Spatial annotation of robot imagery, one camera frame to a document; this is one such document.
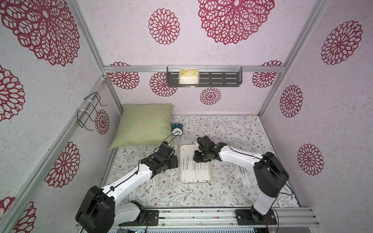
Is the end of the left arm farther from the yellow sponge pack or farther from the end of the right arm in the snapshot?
the yellow sponge pack

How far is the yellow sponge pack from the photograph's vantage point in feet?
3.00

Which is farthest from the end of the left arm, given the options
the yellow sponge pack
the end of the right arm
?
the yellow sponge pack
